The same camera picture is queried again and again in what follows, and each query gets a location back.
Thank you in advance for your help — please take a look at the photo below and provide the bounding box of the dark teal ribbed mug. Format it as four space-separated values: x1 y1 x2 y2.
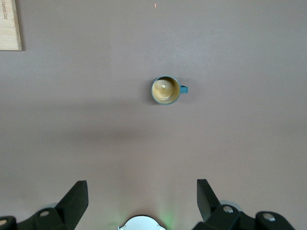
151 75 189 105

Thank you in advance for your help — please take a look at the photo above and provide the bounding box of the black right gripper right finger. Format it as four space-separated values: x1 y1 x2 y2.
192 178 295 230

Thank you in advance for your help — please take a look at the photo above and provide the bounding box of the bamboo cutting board with handle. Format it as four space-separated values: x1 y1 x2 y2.
0 0 23 52

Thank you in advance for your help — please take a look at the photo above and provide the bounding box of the brown table cover cloth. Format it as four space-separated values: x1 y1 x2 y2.
0 0 307 230

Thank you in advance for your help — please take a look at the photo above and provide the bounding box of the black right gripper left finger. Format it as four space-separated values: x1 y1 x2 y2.
0 180 89 230

